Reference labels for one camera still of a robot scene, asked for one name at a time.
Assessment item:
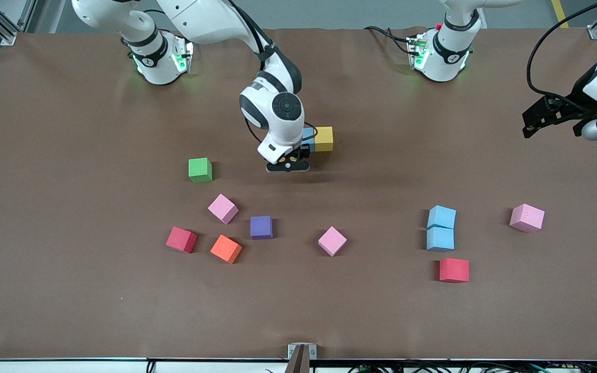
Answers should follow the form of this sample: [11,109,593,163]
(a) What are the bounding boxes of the purple foam cube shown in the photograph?
[250,216,273,240]

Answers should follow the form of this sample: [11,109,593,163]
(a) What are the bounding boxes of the yellow floor tape strip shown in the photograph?
[551,0,570,29]

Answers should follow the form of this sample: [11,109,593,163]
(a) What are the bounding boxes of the pink foam cube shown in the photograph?
[318,226,348,257]
[207,193,239,225]
[509,203,545,233]

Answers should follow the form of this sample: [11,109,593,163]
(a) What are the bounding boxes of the green foam cube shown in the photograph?
[188,157,213,183]

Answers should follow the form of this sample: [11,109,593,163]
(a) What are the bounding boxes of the orange foam cube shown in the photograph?
[210,234,243,264]

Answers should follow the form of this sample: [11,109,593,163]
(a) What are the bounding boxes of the crimson foam cube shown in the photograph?
[166,226,198,254]

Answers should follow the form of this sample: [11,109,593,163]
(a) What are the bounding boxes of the red foam cube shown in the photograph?
[439,258,470,283]

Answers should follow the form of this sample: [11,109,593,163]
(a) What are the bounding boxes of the brown table mat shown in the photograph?
[0,27,597,362]

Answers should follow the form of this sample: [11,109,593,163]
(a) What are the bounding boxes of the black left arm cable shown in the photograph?
[527,0,597,114]

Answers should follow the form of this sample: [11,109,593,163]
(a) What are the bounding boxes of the black base cable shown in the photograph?
[363,25,414,55]

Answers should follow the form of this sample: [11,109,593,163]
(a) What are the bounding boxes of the metal edge bracket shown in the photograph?
[286,343,318,373]

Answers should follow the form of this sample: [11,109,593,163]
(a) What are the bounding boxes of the white table edge rail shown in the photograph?
[0,357,597,373]

